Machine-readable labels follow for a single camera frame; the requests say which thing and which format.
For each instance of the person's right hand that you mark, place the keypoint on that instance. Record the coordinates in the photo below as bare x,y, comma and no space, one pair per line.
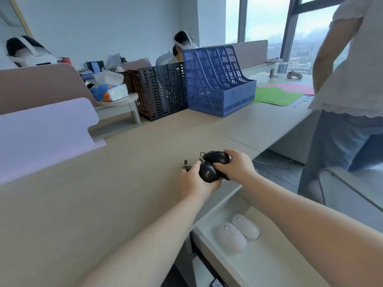
241,167

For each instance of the green paper sheet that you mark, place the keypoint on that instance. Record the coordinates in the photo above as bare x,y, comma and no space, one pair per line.
276,96

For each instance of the black plastic file organizer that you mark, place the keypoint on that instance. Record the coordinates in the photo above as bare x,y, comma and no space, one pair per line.
158,89

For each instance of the white desk riser shelf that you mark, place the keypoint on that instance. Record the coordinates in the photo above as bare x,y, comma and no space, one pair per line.
122,106

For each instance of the person's left forearm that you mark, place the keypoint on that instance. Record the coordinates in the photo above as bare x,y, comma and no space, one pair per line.
140,245

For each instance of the person's right forearm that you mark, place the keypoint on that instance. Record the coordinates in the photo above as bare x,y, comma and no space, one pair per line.
311,230

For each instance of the pink paper sheet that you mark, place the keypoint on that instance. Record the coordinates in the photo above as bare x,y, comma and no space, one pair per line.
291,87

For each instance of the beige desk partition panel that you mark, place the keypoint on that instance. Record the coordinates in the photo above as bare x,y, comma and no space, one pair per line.
250,55
39,86

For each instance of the blue plastic file organizer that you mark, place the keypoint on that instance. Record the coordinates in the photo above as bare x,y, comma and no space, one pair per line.
218,86

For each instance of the white game controller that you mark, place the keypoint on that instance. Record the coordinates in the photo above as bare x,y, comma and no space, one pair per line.
294,75

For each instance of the person's left thumb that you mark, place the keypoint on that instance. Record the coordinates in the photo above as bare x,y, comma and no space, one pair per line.
197,165

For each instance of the person's right thumb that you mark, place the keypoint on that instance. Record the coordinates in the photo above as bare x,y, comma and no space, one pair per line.
220,167

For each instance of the person's left hand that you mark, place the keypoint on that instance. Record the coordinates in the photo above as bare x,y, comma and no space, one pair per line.
193,183

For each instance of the blue and orange tissue pack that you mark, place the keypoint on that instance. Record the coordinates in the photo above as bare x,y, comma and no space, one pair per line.
109,92

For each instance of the white open desk drawer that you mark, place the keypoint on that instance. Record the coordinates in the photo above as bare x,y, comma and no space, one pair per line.
257,251

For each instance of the white plastic bag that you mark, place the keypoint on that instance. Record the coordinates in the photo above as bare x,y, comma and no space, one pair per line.
108,77

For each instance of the grey window frame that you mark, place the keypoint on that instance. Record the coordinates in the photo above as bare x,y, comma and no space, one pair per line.
291,23

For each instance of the lilac desk partition panel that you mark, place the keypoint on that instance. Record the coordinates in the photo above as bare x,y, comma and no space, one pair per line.
42,137

